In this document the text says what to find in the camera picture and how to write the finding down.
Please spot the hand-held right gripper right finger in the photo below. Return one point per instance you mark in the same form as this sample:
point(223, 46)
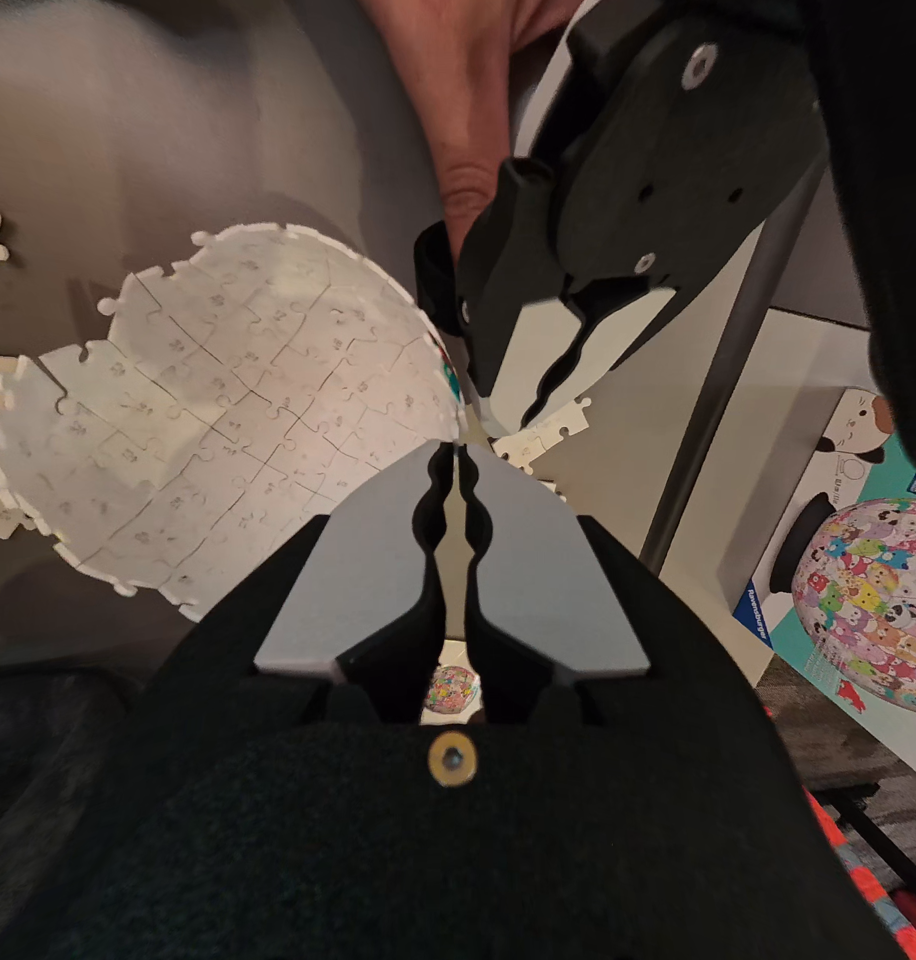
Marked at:
point(555, 585)

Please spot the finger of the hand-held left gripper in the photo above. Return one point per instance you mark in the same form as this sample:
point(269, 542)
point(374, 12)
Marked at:
point(525, 345)
point(615, 338)

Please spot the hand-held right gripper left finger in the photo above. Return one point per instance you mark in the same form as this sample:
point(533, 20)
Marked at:
point(353, 585)

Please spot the partly built white puzzle ball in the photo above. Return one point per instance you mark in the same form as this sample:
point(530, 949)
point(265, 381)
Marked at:
point(203, 405)

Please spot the colourful puzzle ball box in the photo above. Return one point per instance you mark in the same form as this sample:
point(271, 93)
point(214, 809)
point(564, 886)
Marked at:
point(863, 585)

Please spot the person's left hand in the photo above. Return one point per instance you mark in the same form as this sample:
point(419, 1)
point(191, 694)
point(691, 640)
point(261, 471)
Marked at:
point(465, 75)

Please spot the printed instruction leaflet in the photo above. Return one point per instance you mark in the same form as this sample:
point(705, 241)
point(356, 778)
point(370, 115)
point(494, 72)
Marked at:
point(451, 690)

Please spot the red black object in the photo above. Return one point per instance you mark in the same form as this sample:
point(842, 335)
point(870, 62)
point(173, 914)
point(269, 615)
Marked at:
point(878, 885)

